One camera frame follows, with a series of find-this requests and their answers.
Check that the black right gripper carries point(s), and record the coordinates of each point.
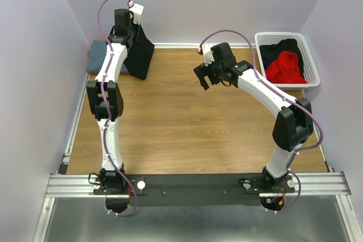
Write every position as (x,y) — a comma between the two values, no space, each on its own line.
(204,69)

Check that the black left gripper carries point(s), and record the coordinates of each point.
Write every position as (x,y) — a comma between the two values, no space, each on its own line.
(135,30)

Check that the black t-shirt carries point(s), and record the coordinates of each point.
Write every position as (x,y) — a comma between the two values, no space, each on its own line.
(140,54)

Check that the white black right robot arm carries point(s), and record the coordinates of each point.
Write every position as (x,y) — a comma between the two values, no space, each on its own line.
(293,125)

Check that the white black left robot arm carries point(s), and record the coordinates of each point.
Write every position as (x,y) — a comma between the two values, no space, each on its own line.
(107,105)

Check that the folded blue t-shirt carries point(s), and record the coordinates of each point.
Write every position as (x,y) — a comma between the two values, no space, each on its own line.
(98,53)

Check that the black garment in basket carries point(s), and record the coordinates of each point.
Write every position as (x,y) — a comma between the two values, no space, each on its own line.
(271,52)

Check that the red t-shirt in basket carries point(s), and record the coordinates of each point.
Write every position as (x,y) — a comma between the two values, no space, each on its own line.
(285,69)

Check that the white plastic laundry basket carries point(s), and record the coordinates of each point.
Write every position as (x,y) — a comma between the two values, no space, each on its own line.
(310,72)

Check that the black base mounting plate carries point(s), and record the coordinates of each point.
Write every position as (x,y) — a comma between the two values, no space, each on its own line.
(249,189)

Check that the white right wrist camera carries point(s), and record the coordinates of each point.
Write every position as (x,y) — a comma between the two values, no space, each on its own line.
(206,51)

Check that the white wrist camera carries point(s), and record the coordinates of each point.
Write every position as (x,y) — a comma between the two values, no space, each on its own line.
(136,11)
(206,51)

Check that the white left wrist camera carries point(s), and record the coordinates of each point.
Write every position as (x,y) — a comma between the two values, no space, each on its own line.
(136,11)

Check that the aluminium frame rail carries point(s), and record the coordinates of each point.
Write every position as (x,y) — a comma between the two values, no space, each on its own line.
(170,125)

